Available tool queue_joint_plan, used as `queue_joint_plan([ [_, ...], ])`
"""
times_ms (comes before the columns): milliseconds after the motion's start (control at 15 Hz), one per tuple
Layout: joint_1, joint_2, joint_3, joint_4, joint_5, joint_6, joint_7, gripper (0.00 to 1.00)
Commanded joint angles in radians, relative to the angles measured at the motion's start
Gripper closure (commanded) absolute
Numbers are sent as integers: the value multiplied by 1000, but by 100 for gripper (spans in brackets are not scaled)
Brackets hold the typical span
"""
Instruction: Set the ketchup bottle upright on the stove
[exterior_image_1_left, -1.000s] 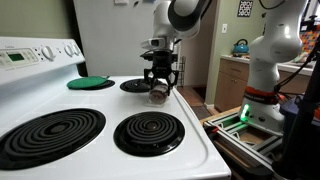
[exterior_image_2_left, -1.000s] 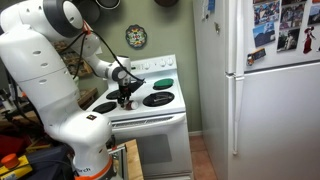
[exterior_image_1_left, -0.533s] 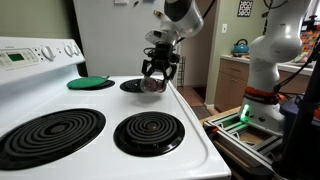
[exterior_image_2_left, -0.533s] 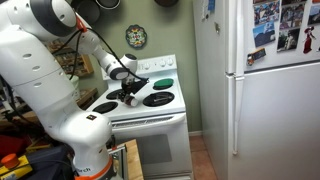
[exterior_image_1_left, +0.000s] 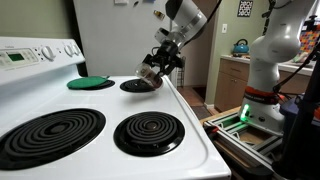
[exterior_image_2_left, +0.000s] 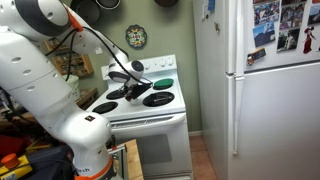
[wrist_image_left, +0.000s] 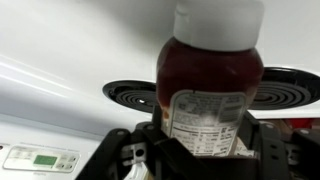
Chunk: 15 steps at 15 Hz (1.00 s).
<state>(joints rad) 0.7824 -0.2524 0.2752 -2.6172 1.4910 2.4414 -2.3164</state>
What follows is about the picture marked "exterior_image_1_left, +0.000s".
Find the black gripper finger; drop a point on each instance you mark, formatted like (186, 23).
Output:
(167, 70)
(150, 62)

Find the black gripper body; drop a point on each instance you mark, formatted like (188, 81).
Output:
(166, 53)

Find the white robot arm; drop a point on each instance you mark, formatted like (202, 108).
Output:
(280, 40)

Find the white electric stove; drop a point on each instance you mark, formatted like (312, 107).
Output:
(110, 100)

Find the white stove knob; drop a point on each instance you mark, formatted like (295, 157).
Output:
(68, 50)
(48, 53)
(77, 49)

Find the stove clock display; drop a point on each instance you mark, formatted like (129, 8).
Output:
(16, 57)

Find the large black coil burner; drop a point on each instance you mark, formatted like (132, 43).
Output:
(50, 133)
(133, 86)

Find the brass magnet clip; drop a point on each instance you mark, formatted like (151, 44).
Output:
(159, 15)

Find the white refrigerator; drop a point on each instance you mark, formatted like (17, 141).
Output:
(116, 40)

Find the blue fridge magnet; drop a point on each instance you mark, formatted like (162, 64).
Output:
(149, 1)

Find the wooden kitchen cabinet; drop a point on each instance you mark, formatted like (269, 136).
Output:
(230, 83)

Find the green round lid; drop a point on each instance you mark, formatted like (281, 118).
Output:
(86, 82)

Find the white paper note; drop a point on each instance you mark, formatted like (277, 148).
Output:
(121, 2)

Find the teal kettle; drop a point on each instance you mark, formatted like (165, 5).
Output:
(240, 48)

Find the black white patterned picture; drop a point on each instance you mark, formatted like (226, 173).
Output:
(245, 8)

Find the dark blue bin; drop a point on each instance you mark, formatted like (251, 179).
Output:
(293, 110)

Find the colourful checkered item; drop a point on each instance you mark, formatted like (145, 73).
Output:
(310, 38)

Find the black tripod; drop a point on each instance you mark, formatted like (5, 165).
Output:
(300, 140)

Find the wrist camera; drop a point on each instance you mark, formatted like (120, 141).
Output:
(161, 34)

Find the white light switch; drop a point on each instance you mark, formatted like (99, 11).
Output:
(224, 28)

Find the aluminium frame rail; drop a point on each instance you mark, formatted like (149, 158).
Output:
(233, 126)

